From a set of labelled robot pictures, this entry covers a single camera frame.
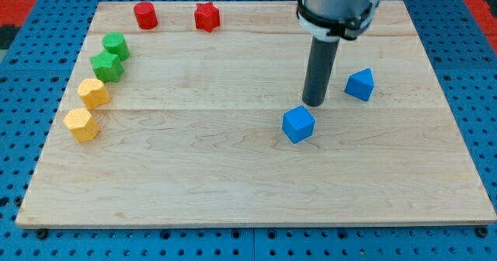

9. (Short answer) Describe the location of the green cylinder block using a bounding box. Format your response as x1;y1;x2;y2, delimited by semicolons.
102;32;130;61

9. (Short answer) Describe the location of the green star block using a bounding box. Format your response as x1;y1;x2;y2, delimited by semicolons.
90;50;124;83

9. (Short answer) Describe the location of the red cylinder block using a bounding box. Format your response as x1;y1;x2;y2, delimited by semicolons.
133;2;158;30

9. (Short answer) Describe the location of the blue cube block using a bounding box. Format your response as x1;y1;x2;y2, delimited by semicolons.
282;106;315;144

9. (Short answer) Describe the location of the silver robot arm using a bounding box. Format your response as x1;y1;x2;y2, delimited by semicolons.
296;0;381;43

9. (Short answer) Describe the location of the blue pentagon block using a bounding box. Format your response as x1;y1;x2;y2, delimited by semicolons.
345;68;375;101

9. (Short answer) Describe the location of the yellow heart block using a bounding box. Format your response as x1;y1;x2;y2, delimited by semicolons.
77;78;111;110

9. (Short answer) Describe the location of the yellow hexagon block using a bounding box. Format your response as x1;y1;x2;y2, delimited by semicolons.
63;108;100;142

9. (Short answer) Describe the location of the red star block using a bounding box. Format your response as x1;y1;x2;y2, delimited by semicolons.
194;2;221;33

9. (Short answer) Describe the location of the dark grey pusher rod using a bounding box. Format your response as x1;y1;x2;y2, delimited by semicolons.
302;37;339;106

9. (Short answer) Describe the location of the wooden board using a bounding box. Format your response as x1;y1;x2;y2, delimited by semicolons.
16;1;496;229

